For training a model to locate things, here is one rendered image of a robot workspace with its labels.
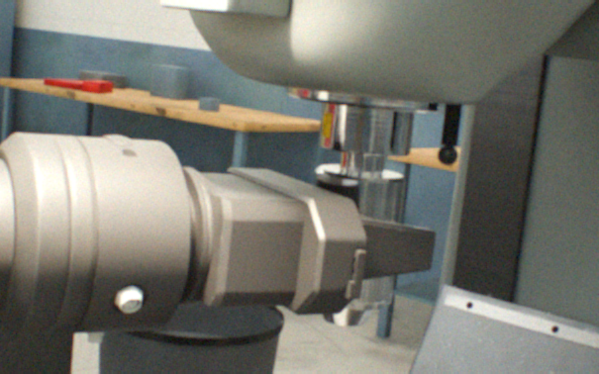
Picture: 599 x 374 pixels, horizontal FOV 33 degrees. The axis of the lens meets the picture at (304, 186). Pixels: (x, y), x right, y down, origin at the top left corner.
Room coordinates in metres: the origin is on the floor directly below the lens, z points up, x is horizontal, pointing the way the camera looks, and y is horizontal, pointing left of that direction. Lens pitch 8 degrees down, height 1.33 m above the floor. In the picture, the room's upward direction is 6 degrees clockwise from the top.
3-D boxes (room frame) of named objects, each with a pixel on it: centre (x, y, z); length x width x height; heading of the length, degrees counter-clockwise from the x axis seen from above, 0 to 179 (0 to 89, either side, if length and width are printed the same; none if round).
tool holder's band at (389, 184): (0.52, -0.03, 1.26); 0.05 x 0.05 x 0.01
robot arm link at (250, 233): (0.47, 0.05, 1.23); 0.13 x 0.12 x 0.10; 30
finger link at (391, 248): (0.49, -0.04, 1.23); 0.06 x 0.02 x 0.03; 120
